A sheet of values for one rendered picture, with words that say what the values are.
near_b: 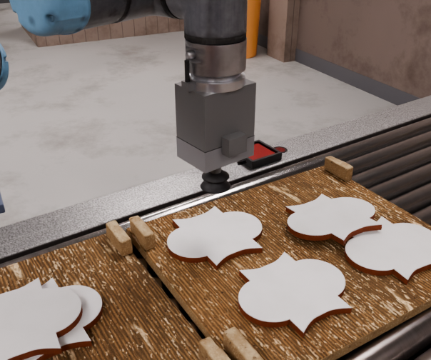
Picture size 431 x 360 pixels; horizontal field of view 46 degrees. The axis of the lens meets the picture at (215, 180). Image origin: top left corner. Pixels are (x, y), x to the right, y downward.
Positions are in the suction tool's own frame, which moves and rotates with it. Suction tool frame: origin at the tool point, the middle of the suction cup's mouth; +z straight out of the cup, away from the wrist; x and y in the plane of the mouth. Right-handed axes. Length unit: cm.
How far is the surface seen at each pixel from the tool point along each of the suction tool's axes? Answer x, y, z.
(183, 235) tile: 2.4, -4.1, 8.0
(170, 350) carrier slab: -13.6, -17.3, 9.0
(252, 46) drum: 314, 299, 92
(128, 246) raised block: 4.5, -12.2, 7.4
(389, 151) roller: 3, 49, 11
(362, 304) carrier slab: -22.6, 5.6, 9.0
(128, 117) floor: 255, 125, 103
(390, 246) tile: -18.4, 17.3, 8.0
